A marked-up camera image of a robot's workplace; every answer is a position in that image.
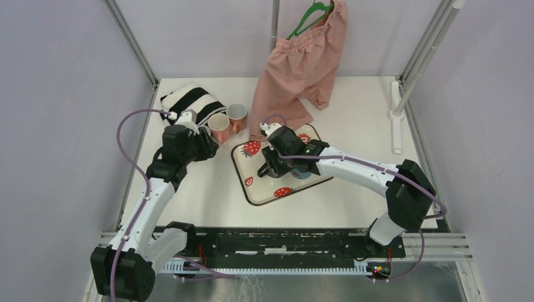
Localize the white cable duct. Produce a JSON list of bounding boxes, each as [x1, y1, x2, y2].
[[159, 258, 390, 278]]

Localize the strawberry print tray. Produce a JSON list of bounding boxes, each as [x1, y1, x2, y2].
[[231, 140, 332, 206]]

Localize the floral salmon mug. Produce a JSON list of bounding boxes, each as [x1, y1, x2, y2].
[[226, 103, 247, 134]]

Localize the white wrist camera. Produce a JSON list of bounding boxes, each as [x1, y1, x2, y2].
[[260, 123, 284, 141], [168, 109, 200, 135]]

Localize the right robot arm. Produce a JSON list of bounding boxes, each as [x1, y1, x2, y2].
[[258, 123, 438, 257]]

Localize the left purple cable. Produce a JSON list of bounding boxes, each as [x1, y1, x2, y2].
[[109, 109, 172, 302]]

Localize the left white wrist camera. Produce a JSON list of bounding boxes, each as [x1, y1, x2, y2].
[[168, 109, 200, 135]]

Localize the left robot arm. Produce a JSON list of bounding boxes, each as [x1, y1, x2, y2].
[[90, 125, 219, 301]]

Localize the bright blue mug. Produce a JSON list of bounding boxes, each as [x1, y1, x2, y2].
[[290, 169, 312, 180]]

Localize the centre metal pole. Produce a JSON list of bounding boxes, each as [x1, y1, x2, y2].
[[270, 0, 280, 49]]

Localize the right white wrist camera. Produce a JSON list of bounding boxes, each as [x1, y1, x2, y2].
[[260, 123, 284, 141]]

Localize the green clothes hanger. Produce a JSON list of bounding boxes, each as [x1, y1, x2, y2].
[[286, 1, 334, 40]]

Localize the pink shorts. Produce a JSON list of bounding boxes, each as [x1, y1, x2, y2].
[[249, 1, 348, 140]]

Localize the black white striped towel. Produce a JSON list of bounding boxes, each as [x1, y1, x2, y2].
[[160, 82, 227, 126]]

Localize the plain pink tall mug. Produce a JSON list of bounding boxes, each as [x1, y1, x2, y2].
[[207, 113, 232, 144]]

